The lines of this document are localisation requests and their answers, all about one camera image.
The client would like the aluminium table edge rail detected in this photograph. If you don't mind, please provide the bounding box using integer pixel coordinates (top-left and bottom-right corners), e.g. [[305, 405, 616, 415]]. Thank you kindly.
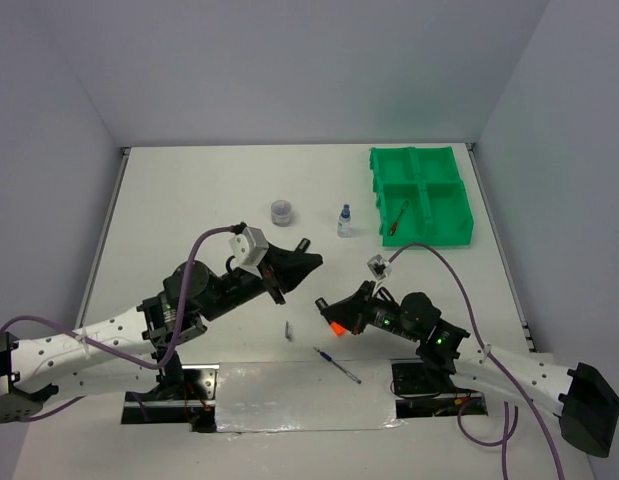
[[71, 147, 132, 330]]

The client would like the red gel pen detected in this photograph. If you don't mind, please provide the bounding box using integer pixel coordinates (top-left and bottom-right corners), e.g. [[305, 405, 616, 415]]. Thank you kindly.
[[388, 200, 409, 236]]

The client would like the blue highlighter marker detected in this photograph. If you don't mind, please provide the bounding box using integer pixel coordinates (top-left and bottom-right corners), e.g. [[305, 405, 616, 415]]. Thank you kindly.
[[296, 238, 310, 253]]

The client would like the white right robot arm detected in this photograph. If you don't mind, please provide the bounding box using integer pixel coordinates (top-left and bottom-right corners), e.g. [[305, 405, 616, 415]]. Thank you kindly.
[[315, 281, 619, 458]]

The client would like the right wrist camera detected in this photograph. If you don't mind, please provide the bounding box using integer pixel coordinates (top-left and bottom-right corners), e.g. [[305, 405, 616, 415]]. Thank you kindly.
[[367, 254, 392, 293]]

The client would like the clear paper clip jar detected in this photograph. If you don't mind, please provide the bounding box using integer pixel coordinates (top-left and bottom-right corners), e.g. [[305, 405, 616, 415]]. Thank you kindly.
[[270, 200, 293, 227]]

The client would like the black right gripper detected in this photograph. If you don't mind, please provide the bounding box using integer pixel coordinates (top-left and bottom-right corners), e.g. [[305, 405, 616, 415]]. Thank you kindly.
[[321, 280, 420, 341]]

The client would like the silver foil sheet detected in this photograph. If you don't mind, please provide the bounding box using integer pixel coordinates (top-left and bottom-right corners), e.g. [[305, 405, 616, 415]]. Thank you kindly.
[[215, 359, 401, 433]]

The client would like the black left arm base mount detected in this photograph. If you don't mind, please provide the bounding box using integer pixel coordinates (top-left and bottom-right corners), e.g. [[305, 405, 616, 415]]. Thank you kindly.
[[120, 364, 219, 433]]

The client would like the small clear spray bottle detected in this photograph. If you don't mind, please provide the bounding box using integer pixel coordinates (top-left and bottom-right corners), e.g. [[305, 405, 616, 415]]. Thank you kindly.
[[337, 204, 351, 238]]

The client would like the orange highlighter marker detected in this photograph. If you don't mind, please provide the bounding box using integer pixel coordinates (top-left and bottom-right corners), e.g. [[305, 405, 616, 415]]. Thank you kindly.
[[315, 297, 347, 337]]

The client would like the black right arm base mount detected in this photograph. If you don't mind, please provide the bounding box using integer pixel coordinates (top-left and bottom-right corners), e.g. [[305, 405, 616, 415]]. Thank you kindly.
[[389, 362, 487, 420]]

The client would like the blue gel pen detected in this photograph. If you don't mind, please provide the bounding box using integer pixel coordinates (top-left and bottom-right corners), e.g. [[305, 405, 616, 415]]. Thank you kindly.
[[313, 346, 362, 385]]

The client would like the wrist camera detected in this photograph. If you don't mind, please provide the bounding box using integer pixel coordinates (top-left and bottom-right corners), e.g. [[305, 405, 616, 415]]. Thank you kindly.
[[229, 227, 269, 277], [367, 254, 392, 293]]

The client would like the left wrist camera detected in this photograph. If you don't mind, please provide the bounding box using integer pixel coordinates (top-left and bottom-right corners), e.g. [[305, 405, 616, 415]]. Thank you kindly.
[[229, 227, 269, 277]]

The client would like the green four-compartment bin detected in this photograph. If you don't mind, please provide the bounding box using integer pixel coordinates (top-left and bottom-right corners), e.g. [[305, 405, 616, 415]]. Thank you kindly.
[[369, 147, 474, 248]]

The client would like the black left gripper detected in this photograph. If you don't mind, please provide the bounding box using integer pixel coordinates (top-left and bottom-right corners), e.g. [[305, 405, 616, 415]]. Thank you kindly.
[[200, 240, 322, 321]]

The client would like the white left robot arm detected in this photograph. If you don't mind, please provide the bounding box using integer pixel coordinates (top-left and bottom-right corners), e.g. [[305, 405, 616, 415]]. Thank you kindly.
[[0, 244, 323, 424]]

